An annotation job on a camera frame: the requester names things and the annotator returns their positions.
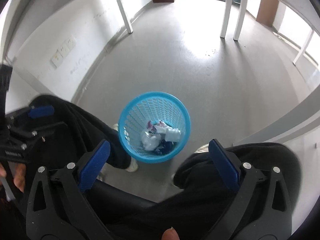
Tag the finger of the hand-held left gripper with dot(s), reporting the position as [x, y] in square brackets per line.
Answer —
[47, 127]
[41, 111]

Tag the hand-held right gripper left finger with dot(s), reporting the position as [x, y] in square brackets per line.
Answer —
[93, 165]

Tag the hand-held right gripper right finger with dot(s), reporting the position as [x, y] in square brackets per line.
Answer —
[225, 165]

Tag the blue plastic mesh basket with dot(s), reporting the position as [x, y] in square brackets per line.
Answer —
[130, 120]

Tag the clear plastic film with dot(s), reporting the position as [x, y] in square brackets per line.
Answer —
[150, 141]

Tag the dark blue bag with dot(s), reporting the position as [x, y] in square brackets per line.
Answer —
[165, 148]

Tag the person's left hand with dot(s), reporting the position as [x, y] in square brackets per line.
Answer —
[20, 177]

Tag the person's right hand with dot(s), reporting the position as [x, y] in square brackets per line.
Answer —
[170, 235]

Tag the person's white right shoe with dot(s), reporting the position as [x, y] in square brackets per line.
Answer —
[201, 148]

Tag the person's white shoe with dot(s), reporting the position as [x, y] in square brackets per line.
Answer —
[131, 166]
[201, 148]

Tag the person's white left shoe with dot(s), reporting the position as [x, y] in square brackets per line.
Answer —
[131, 166]

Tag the brown cabinet white glass door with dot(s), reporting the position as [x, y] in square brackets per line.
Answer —
[266, 10]

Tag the white wall socket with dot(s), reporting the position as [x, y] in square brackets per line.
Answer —
[67, 45]
[58, 59]

